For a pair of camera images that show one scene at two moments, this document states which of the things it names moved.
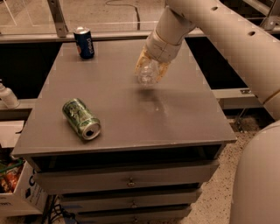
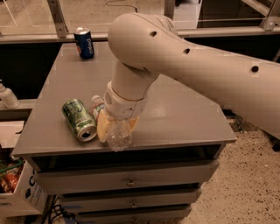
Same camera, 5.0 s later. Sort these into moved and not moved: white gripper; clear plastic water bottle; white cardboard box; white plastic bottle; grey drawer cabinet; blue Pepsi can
Moved: white gripper; clear plastic water bottle
Not moved: white cardboard box; grey drawer cabinet; blue Pepsi can; white plastic bottle
